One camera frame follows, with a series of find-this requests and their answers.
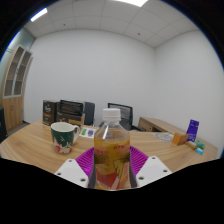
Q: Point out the wooden side desk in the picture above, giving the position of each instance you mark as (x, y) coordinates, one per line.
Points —
(156, 124)

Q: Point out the dark grey office chair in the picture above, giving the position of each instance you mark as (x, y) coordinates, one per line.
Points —
(89, 113)

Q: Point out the flat black box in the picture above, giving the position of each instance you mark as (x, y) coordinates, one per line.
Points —
(70, 107)

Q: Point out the green and white mug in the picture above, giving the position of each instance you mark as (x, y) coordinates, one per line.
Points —
(62, 136)

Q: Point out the tall dark brown box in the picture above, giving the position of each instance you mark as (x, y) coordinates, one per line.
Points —
(49, 112)

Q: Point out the yellow tea drink bottle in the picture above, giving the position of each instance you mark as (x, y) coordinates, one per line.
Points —
(111, 156)

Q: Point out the small beige box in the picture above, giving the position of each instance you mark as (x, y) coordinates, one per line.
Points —
(191, 144)

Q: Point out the small light blue box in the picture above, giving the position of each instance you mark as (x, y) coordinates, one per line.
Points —
(199, 150)

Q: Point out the wooden shelf cabinet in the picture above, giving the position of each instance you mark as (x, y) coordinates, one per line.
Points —
(13, 100)

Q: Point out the upright purple box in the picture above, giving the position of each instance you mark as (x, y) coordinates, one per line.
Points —
(192, 130)

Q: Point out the white ceiling light panel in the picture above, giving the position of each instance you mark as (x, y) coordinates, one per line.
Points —
(39, 14)
(133, 2)

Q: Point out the small orange box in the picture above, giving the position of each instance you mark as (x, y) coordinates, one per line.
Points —
(180, 138)

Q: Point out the white printed paper sheet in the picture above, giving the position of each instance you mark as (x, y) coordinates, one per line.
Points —
(87, 132)

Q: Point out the white round-print paper sheet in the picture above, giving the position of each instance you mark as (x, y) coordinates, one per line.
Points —
(164, 136)

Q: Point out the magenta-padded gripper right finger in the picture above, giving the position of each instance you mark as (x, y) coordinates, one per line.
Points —
(150, 170)

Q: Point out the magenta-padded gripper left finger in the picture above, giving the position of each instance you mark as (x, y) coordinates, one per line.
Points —
(73, 170)

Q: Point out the black leather sofa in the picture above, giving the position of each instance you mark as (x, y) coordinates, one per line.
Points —
(2, 125)

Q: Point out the black mesh office chair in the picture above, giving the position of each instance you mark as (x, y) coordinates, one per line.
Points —
(126, 113)

